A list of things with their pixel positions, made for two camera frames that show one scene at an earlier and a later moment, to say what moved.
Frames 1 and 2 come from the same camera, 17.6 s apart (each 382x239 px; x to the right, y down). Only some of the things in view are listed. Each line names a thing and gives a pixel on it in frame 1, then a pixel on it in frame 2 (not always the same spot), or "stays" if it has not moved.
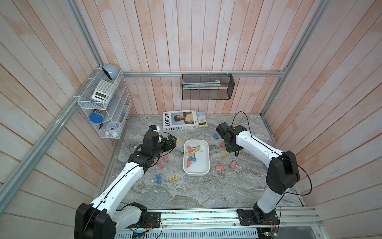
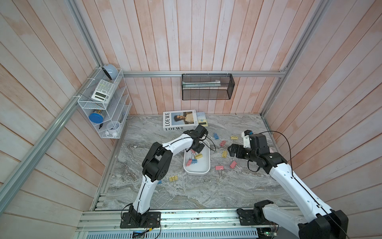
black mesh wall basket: [207, 86] stays
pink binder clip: [233, 165] stays
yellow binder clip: [173, 178] stays
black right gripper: [229, 150] to [239, 148]
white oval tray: [196, 159] stays
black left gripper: [167, 146] to [198, 150]
